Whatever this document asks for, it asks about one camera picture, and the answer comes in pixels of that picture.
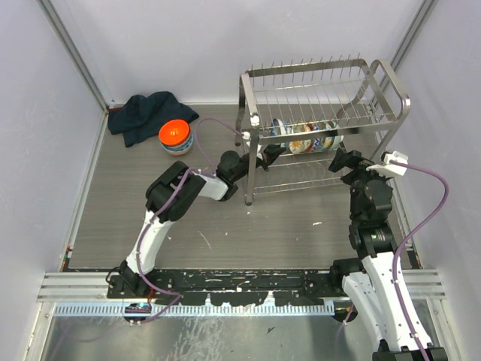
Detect green grid back bowl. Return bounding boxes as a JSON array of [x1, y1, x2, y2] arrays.
[[331, 120, 343, 150]]

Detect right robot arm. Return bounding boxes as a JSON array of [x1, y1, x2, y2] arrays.
[[328, 148, 448, 360]]

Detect orange floral back bowl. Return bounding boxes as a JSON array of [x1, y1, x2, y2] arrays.
[[289, 124, 312, 154]]

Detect aluminium frame rail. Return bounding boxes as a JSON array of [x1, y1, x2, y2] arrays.
[[37, 269, 446, 302]]

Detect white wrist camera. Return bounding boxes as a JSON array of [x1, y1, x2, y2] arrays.
[[241, 131, 262, 159], [366, 151, 409, 178]]

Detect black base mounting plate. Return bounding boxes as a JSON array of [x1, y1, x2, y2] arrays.
[[105, 268, 346, 307]]

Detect plain orange bowl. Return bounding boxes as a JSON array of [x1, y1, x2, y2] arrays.
[[158, 119, 191, 147]]

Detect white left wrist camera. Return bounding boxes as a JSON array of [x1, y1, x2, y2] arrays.
[[241, 131, 262, 159]]

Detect stainless steel dish rack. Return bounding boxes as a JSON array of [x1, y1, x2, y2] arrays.
[[235, 57, 411, 205]]

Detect blue swirl back bowl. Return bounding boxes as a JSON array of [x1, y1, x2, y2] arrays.
[[271, 118, 292, 136]]

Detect dark blue crumpled cloth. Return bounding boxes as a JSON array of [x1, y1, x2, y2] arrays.
[[107, 91, 199, 147]]

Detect blue white floral bowl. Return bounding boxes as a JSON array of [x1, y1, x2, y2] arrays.
[[162, 134, 194, 149]]

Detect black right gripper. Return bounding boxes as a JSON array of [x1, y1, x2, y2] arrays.
[[329, 147, 392, 221]]

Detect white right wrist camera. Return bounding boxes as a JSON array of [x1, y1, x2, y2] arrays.
[[366, 151, 409, 178]]

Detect slotted cable duct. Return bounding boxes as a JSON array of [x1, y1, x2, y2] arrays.
[[53, 301, 335, 317]]

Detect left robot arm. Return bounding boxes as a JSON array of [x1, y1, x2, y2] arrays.
[[118, 144, 286, 298]]

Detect yellow orange back bowl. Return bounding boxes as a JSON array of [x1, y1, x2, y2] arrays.
[[320, 120, 335, 151]]

